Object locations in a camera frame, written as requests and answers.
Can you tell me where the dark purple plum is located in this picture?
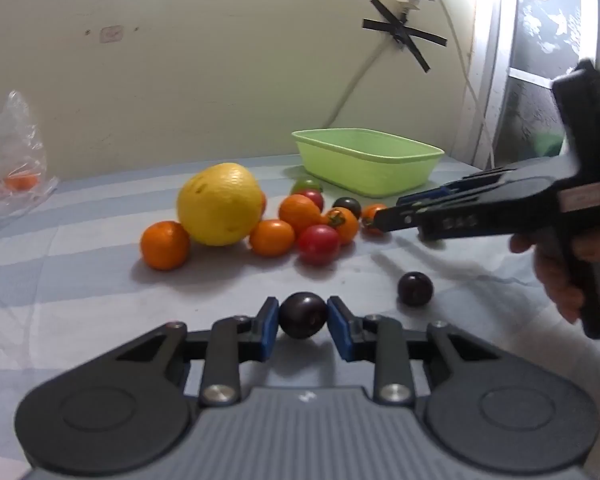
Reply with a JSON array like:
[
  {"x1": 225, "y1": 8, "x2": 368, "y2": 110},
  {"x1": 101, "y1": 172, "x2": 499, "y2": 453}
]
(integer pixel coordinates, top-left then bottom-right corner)
[
  {"x1": 398, "y1": 272, "x2": 434, "y2": 308},
  {"x1": 278, "y1": 292, "x2": 328, "y2": 340}
]

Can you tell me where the red tomato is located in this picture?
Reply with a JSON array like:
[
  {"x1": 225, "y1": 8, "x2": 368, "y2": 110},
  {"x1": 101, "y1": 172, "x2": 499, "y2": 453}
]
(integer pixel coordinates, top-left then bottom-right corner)
[{"x1": 298, "y1": 224, "x2": 340, "y2": 266}]

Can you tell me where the orange mandarin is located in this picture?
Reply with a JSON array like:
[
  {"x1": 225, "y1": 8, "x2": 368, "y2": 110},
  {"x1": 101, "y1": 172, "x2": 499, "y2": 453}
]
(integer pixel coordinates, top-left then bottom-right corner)
[
  {"x1": 249, "y1": 220, "x2": 296, "y2": 258},
  {"x1": 278, "y1": 194, "x2": 323, "y2": 235},
  {"x1": 140, "y1": 221, "x2": 190, "y2": 271}
]

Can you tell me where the large yellow grapefruit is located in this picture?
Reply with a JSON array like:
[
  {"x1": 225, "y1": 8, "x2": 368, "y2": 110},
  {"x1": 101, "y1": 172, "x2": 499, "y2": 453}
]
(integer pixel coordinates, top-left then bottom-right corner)
[{"x1": 176, "y1": 162, "x2": 262, "y2": 247}]

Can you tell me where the person's right hand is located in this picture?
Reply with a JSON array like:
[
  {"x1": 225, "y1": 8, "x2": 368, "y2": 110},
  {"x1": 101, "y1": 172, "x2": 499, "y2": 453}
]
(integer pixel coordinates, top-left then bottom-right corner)
[{"x1": 509, "y1": 234, "x2": 584, "y2": 324}]

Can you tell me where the orange persimmon with stem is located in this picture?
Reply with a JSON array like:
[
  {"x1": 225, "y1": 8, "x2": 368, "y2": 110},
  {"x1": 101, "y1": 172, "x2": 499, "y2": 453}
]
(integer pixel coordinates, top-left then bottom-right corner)
[{"x1": 325, "y1": 207, "x2": 360, "y2": 245}]

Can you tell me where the green plastic basket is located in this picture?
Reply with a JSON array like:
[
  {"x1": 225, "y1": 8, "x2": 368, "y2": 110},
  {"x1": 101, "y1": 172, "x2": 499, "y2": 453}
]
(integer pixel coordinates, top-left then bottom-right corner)
[{"x1": 291, "y1": 128, "x2": 444, "y2": 198}]

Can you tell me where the orange mandarin behind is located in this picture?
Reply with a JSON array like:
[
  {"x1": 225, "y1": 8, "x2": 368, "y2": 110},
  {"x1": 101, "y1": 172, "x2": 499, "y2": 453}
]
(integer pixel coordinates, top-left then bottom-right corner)
[{"x1": 278, "y1": 194, "x2": 323, "y2": 235}]

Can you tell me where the black tape cross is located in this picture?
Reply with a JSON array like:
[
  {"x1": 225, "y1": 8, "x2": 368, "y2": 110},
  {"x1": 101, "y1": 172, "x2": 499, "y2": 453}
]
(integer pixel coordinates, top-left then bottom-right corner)
[{"x1": 362, "y1": 0, "x2": 448, "y2": 73}]

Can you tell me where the clear plastic bag with fruit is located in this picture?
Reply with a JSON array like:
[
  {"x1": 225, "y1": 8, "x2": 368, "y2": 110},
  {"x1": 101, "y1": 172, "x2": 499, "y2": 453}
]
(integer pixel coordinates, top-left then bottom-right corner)
[{"x1": 0, "y1": 91, "x2": 58, "y2": 229}]

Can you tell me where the grey cable on wall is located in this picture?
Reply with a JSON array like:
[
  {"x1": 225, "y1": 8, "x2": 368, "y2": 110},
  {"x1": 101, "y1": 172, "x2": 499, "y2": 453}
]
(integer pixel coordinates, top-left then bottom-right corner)
[{"x1": 320, "y1": 34, "x2": 397, "y2": 130}]

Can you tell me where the window frame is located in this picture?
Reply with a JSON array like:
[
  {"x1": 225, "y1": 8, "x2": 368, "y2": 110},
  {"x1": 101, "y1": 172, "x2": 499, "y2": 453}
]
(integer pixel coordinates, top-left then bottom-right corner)
[{"x1": 450, "y1": 0, "x2": 600, "y2": 168}]

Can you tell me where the white cable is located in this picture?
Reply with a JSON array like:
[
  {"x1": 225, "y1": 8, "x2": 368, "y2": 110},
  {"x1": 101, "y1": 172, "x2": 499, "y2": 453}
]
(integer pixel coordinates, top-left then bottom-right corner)
[{"x1": 427, "y1": 0, "x2": 496, "y2": 168}]

